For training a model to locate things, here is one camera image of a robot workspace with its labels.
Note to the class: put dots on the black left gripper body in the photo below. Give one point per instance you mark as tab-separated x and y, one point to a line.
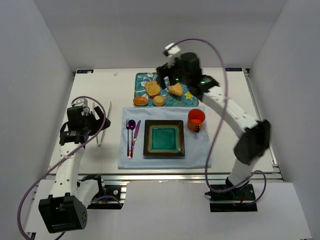
92	120

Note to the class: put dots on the metal tongs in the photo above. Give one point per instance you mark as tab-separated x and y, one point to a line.
100	137

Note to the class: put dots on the aluminium front frame rail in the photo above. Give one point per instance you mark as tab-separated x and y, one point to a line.
175	177

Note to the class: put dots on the blue corner label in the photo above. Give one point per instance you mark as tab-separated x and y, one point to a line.
84	71
233	69

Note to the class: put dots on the small round bread roll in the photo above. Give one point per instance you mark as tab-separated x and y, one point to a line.
158	101

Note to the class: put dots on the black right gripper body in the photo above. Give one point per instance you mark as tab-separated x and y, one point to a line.
165	72

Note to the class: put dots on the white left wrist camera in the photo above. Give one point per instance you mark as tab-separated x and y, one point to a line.
80	102

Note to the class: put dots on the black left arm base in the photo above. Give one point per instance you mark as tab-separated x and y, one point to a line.
107	196

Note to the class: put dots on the triangular bread piece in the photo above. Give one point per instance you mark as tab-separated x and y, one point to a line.
176	90

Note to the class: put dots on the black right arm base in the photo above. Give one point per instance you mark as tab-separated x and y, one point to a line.
237	200

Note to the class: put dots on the blue right corner label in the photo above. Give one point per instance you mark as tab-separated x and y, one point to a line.
233	69

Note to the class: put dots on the brown bread slice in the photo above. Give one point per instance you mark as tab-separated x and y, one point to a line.
152	89

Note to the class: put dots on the blue left corner label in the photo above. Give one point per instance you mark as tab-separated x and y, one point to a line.
84	71

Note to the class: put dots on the light blue cloth placemat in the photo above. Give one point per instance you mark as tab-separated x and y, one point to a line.
196	145

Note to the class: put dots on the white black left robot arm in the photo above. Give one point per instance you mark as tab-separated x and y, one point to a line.
65	208

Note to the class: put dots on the orange mug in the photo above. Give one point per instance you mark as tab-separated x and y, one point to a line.
195	120

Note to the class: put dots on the aluminium frame rail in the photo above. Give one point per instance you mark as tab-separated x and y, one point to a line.
175	177
259	111

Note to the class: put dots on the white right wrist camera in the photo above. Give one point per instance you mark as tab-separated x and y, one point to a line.
172	51

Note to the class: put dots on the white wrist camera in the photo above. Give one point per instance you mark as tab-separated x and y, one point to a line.
172	51
80	102

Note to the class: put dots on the purple spoon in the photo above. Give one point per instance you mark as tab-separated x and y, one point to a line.
132	126

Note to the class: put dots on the black teal square plate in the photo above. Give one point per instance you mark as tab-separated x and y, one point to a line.
164	138

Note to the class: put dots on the purple fork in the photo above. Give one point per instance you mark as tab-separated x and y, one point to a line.
128	128

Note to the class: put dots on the glazed bun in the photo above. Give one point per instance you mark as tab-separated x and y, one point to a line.
140	101

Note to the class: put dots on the purple knife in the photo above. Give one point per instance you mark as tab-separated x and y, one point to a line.
136	132

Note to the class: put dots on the teal floral tray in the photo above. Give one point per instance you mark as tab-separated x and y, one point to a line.
186	100

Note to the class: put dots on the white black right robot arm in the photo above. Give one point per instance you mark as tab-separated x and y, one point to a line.
253	135

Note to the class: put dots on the aluminium right frame rail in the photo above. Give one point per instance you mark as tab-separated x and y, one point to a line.
259	111

